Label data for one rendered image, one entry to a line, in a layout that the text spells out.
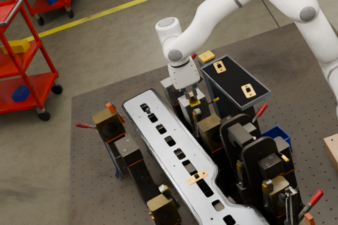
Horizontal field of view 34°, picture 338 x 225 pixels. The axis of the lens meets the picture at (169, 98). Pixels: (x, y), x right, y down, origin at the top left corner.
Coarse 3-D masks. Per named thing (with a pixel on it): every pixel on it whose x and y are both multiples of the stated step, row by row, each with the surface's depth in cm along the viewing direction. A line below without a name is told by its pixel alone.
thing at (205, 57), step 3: (207, 51) 254; (210, 51) 253; (201, 54) 253; (204, 54) 253; (207, 54) 252; (210, 54) 251; (213, 54) 250; (198, 57) 254; (201, 57) 251; (204, 57) 251; (207, 57) 250; (210, 57) 249; (213, 57) 250; (201, 60) 251; (204, 60) 249; (207, 60) 249
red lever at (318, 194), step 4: (316, 192) 174; (320, 192) 174; (312, 196) 175; (316, 196) 174; (320, 196) 174; (312, 200) 174; (316, 200) 174; (308, 204) 175; (312, 204) 174; (304, 208) 176; (308, 208) 175; (300, 212) 176; (304, 212) 175; (300, 216) 176; (300, 220) 176
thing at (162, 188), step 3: (159, 186) 204; (162, 186) 203; (165, 186) 204; (159, 189) 203; (162, 189) 202; (165, 189) 202; (168, 189) 203; (162, 192) 202; (165, 192) 203; (168, 192) 203; (171, 192) 205; (165, 195) 203; (168, 195) 204; (171, 195) 204; (168, 198) 205; (171, 198) 205; (174, 198) 206; (174, 201) 206; (177, 201) 209; (177, 204) 208; (177, 207) 208
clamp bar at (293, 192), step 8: (288, 192) 170; (296, 192) 168; (280, 200) 169; (288, 200) 172; (296, 200) 169; (288, 208) 174; (296, 208) 171; (288, 216) 176; (296, 216) 173; (288, 224) 178; (296, 224) 175
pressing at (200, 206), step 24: (144, 96) 270; (144, 120) 255; (168, 120) 249; (192, 144) 232; (168, 168) 225; (216, 168) 216; (192, 192) 211; (216, 192) 207; (216, 216) 198; (240, 216) 195
